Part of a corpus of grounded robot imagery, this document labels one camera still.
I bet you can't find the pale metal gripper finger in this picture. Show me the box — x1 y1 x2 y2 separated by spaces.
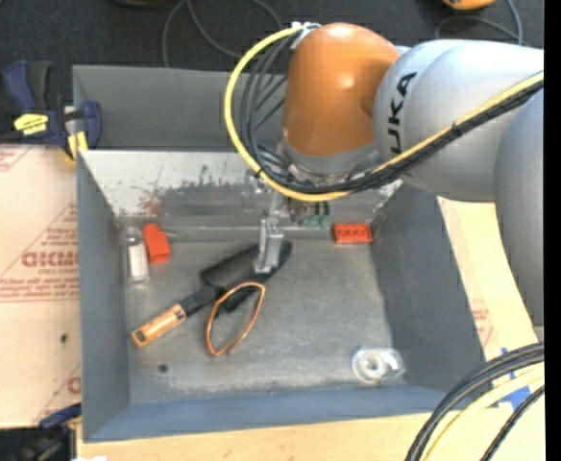
257 217 272 275
268 228 285 277

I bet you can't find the orange-red flat block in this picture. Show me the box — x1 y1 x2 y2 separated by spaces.
332 222 375 246

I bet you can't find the grey metal bin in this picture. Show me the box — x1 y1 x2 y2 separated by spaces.
71 63 489 444

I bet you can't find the orange plastic block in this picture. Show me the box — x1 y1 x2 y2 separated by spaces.
141 222 173 265

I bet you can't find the clear glass shaker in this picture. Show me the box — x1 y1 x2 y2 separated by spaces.
125 225 152 283

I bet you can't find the brown cardboard board, red print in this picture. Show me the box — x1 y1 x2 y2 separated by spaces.
0 142 540 432

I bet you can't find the copper wire loop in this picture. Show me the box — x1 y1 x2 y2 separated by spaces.
205 280 267 357

